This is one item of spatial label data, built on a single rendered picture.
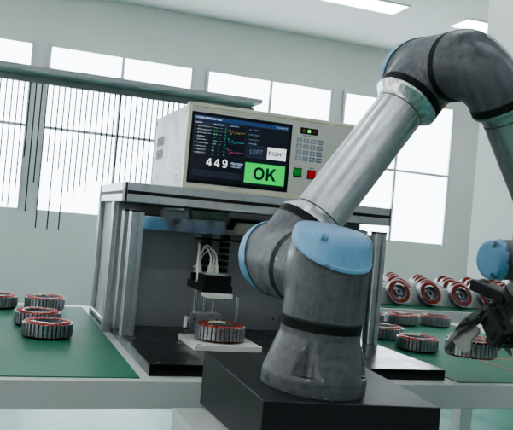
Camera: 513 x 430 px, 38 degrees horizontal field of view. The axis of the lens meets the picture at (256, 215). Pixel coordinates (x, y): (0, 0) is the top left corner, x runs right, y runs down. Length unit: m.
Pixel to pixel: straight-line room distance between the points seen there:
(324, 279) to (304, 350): 0.10
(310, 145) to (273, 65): 6.83
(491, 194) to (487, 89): 4.58
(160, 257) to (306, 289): 0.89
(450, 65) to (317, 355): 0.50
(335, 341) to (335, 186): 0.28
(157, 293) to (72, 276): 6.19
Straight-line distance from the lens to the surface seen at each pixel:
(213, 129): 1.77
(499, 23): 6.04
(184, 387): 1.38
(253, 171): 1.79
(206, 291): 1.68
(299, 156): 1.84
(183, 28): 8.42
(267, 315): 1.95
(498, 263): 1.40
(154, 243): 1.85
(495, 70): 1.20
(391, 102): 1.25
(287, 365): 1.02
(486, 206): 5.79
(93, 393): 1.35
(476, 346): 1.65
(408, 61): 1.28
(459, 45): 1.22
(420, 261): 9.42
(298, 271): 1.02
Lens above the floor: 1.04
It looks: 1 degrees up
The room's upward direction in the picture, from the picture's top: 5 degrees clockwise
